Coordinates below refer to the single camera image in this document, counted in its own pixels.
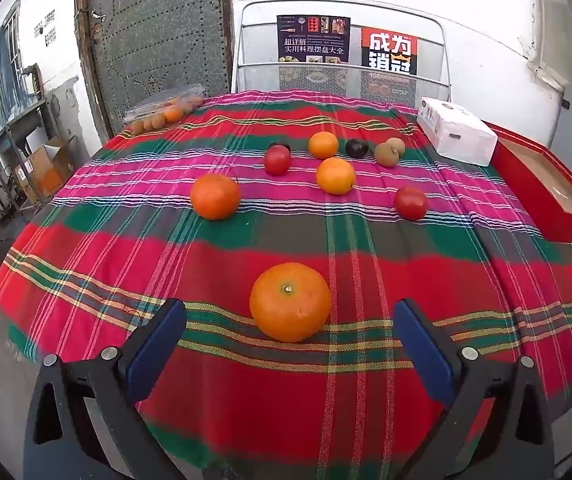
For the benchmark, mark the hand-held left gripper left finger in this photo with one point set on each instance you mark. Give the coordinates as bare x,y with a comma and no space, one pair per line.
158,345

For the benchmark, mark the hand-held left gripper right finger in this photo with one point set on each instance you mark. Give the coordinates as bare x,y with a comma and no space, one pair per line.
423,345

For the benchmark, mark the red cardboard box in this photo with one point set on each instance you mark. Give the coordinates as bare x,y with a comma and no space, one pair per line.
546,195

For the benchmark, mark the large orange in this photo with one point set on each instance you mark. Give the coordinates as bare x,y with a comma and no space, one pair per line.
291,305

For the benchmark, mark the red tomato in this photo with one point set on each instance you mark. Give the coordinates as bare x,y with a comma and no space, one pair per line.
277,161
411,203

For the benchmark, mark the dark-toned orange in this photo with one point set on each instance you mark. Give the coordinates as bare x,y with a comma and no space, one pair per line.
215,198

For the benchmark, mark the medium orange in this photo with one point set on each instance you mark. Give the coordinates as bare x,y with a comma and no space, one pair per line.
335,176

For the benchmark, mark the brown kiwi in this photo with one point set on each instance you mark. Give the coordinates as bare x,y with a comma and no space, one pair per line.
384,156
397,145

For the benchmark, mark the dark purple plum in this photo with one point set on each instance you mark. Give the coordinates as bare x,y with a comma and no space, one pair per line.
356,149
283,145

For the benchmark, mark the small orange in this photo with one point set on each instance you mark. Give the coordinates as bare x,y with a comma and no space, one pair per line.
323,145

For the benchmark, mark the plaid tablecloth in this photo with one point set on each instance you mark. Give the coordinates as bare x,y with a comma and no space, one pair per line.
226,250

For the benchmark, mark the white tissue pack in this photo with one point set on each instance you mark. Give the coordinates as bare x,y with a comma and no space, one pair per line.
458,134

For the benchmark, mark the open cardboard carton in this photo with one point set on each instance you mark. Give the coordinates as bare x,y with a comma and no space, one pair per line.
48,167

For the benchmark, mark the pile of kiwis and oranges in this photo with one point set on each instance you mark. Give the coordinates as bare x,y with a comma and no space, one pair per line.
158,119

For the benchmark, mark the clear plastic container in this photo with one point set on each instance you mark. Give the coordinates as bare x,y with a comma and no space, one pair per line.
176,97

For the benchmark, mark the metal shelf rack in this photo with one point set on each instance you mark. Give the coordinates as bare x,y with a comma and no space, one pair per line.
18,125

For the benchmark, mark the red and black book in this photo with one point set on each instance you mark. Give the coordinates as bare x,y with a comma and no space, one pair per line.
389,45

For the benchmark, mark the studded grey metal door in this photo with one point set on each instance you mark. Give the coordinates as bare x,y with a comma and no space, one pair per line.
158,35

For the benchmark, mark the dark purple cookbook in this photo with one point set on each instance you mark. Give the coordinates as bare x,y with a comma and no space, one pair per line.
313,37

